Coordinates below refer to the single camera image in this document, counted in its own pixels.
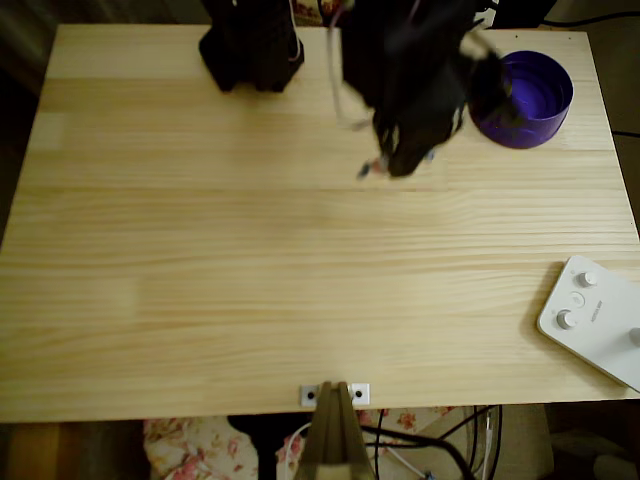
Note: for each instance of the candy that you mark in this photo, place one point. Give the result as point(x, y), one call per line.
point(367, 169)

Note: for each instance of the white lamp base with knobs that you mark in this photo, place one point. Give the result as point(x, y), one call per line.
point(600, 340)

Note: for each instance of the floral cloth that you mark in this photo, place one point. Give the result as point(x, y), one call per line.
point(190, 450)
point(305, 7)

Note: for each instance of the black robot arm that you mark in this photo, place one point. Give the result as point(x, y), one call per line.
point(250, 50)

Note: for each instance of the beige cushion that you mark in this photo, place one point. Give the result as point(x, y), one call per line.
point(520, 440)

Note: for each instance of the silver metal corner bracket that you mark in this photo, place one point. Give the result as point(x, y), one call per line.
point(305, 389)

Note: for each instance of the purple bowl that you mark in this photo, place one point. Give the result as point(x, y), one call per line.
point(540, 100)

